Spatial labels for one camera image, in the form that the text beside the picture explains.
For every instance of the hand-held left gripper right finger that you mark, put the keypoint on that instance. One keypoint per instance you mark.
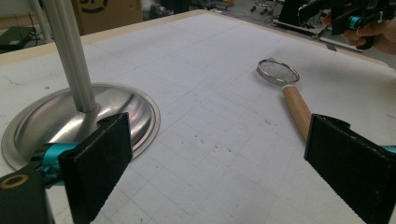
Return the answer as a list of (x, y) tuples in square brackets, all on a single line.
[(351, 165)]

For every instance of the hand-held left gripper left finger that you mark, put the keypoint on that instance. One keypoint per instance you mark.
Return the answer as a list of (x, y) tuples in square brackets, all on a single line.
[(93, 168)]

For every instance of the black equipment on tray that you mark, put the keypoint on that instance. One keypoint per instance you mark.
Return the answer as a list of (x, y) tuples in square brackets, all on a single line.
[(299, 15)]

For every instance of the metal stand with round base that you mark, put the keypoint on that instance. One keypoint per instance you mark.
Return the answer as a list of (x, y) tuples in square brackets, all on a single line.
[(77, 102)]

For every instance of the brown cardboard box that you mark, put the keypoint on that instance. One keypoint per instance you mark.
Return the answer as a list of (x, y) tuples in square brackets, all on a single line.
[(107, 13)]

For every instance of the white pole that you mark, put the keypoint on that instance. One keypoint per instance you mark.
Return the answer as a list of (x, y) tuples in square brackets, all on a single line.
[(40, 18)]

